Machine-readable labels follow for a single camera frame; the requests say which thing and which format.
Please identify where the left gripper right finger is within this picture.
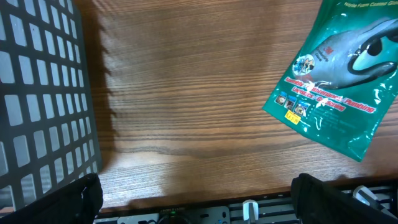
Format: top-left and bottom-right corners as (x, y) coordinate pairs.
(290, 173), (397, 224)

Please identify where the grey black shopping basket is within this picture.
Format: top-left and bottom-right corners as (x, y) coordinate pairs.
(1, 0), (102, 215)

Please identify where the green 3M gloves package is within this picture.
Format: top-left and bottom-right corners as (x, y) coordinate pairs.
(263, 0), (397, 161)

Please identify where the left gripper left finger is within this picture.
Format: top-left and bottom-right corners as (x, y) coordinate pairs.
(1, 173), (103, 224)

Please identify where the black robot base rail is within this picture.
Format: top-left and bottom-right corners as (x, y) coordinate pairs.
(93, 192), (310, 224)

